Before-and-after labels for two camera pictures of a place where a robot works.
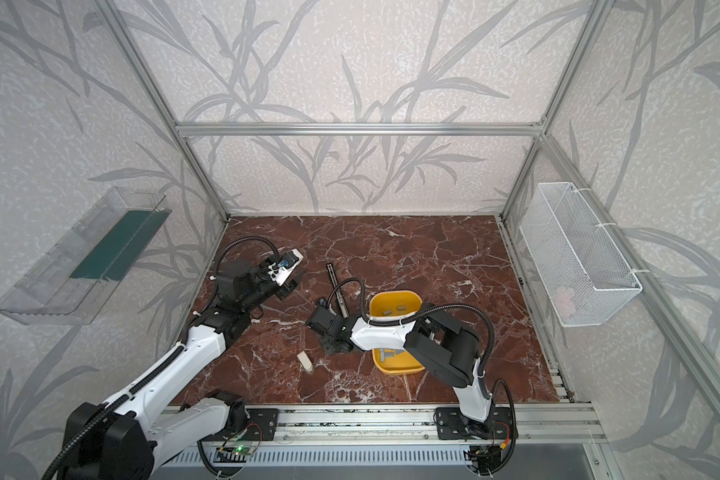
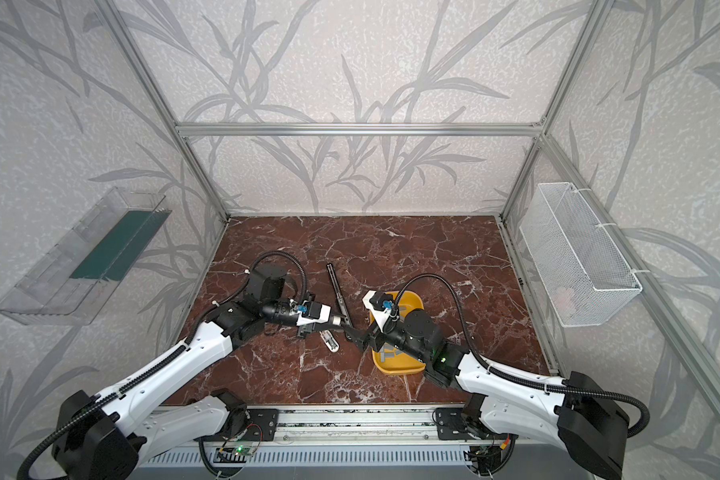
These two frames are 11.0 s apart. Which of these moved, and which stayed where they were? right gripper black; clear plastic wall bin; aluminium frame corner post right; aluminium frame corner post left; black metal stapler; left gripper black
Moved: left gripper black; right gripper black
Stayed: clear plastic wall bin; aluminium frame corner post right; aluminium frame corner post left; black metal stapler
